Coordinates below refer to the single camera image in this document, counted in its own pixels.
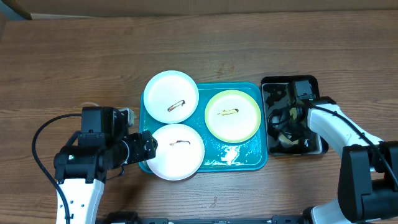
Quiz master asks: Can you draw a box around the yellow-green rimmed plate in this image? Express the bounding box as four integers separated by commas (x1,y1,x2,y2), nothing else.
205,90,262,143

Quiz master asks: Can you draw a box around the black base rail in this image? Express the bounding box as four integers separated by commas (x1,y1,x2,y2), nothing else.
95,212,311,224

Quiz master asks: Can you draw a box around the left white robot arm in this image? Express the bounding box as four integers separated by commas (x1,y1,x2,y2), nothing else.
53,106,158,223

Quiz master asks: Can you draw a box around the teal plastic tray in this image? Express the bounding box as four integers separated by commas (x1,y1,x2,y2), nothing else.
138,82,269,174

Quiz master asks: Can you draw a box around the black water tray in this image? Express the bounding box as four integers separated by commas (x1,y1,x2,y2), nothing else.
261,75,328,156

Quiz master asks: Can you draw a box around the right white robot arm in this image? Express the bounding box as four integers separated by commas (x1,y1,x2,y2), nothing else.
267,97,397,223

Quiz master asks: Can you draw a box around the yellow green sponge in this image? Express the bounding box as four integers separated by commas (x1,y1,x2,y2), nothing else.
277,106,302,142

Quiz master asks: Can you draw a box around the white plate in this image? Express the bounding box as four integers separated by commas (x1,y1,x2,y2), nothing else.
147,124,205,181
143,70,199,124

